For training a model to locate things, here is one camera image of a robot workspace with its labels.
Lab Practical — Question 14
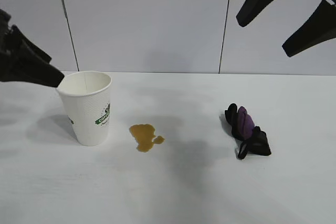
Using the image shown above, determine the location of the brown coffee spill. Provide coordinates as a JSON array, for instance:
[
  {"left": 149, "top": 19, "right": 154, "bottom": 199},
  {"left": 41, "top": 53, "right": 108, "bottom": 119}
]
[{"left": 128, "top": 123, "right": 166, "bottom": 154}]

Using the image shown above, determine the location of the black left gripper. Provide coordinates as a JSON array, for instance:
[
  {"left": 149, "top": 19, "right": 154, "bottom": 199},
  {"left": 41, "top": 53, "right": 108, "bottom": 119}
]
[{"left": 0, "top": 8, "right": 66, "bottom": 89}]

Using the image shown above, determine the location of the white paper cup green print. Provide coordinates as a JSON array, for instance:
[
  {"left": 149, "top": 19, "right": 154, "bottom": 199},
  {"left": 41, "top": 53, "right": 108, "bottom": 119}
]
[{"left": 55, "top": 70, "right": 112, "bottom": 146}]

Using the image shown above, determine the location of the black and purple rag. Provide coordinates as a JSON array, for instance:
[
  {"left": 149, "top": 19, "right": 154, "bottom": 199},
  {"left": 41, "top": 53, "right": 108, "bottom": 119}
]
[{"left": 224, "top": 102, "right": 272, "bottom": 161}]

